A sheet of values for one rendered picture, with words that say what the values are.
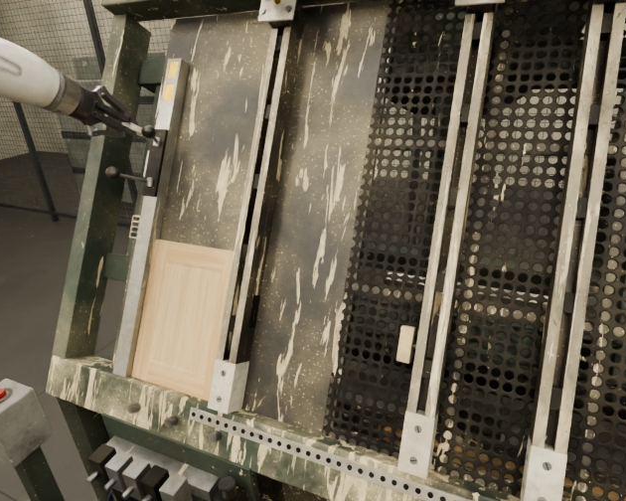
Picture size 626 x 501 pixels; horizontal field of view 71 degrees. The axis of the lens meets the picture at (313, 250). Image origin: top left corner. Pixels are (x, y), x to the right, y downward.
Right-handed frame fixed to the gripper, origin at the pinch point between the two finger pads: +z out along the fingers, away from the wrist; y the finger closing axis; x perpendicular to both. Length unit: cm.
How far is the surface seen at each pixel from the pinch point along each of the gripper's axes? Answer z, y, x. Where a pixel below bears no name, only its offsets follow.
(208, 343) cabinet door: 14, 54, 25
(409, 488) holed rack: 9, 72, 84
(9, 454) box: -6, 91, -17
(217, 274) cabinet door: 13.7, 35.5, 24.3
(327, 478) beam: 10, 76, 65
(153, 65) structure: 19.1, -28.0, -17.4
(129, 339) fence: 11, 58, 0
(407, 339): 12, 42, 78
